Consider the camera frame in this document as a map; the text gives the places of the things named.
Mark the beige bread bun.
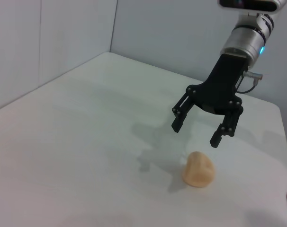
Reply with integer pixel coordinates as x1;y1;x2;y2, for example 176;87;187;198
181;151;216;189

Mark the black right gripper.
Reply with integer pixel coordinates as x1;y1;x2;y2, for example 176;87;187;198
170;53;250;148

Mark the right wrist connector cable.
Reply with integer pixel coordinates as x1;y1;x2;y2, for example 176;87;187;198
235;66;265;94

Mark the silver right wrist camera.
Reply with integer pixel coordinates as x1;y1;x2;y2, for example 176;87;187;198
216;0;287;16

